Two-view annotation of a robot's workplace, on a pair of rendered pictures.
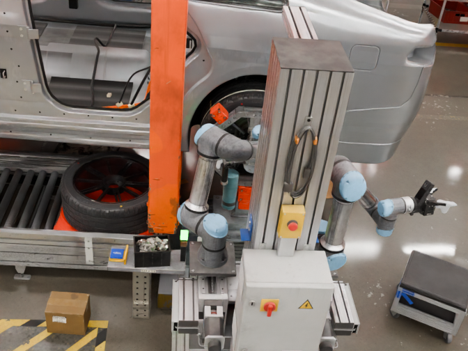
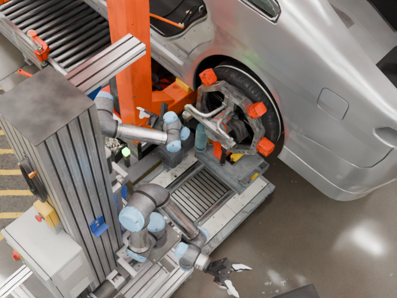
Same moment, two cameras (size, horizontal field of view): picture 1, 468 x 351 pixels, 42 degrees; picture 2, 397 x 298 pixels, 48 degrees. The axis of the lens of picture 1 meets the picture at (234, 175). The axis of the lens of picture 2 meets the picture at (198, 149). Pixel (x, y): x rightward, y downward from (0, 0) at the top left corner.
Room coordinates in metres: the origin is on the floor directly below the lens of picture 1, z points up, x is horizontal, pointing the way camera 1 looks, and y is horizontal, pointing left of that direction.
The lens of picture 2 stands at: (1.69, -1.22, 3.23)
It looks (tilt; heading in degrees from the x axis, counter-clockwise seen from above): 57 degrees down; 43
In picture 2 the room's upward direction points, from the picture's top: 7 degrees clockwise
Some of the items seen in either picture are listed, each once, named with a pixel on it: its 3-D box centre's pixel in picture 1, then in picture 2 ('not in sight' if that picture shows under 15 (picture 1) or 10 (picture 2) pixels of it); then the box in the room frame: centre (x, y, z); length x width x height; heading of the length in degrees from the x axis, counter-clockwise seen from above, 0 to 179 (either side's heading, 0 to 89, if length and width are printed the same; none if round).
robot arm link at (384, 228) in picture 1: (384, 221); (188, 258); (2.25, -0.72, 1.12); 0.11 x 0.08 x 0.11; 22
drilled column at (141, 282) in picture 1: (141, 287); not in sight; (2.51, 0.46, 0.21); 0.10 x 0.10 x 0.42; 5
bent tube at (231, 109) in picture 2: not in sight; (231, 121); (3.04, -0.21, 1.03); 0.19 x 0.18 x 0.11; 5
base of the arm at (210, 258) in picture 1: (213, 249); not in sight; (2.20, 0.06, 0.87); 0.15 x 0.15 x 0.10
